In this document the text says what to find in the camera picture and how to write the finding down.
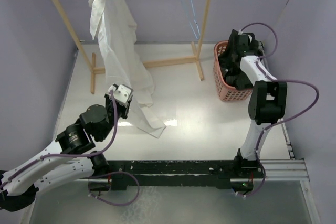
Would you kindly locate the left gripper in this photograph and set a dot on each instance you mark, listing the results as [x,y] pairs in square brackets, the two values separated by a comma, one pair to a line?
[125,109]

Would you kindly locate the black striped shirt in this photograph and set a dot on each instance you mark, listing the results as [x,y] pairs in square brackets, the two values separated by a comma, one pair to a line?
[231,71]

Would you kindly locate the white shirt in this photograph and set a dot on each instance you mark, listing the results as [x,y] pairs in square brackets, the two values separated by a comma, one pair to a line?
[114,27]

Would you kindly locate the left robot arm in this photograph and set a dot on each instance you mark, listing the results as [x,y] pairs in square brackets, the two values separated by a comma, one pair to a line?
[69,157]

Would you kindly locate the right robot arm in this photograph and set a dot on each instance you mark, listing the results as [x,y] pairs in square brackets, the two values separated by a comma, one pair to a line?
[267,101]

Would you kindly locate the wooden clothes rack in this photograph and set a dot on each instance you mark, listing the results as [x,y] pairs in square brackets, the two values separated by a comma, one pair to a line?
[94,70]

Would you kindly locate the pink laundry basket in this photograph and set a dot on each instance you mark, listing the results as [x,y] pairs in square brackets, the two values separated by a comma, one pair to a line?
[225,92]

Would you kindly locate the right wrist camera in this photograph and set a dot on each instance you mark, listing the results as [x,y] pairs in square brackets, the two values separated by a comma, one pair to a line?
[245,39]

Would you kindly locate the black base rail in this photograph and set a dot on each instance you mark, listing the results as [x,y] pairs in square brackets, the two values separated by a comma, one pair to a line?
[161,173]

